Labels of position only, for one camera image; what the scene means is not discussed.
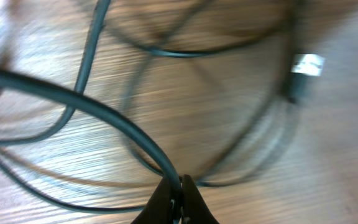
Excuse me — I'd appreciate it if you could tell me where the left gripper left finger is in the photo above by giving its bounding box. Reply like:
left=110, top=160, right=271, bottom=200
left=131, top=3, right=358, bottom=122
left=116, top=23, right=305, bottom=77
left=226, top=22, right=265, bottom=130
left=131, top=178, right=173, bottom=224

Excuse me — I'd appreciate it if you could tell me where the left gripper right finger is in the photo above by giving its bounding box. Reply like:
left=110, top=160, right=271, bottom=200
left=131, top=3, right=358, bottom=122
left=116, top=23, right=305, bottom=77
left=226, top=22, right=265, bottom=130
left=181, top=175, right=219, bottom=224

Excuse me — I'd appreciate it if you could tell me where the black multi-plug cable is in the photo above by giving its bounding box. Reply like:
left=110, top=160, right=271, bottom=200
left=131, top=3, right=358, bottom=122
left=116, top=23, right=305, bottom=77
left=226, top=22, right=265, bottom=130
left=0, top=0, right=326, bottom=215

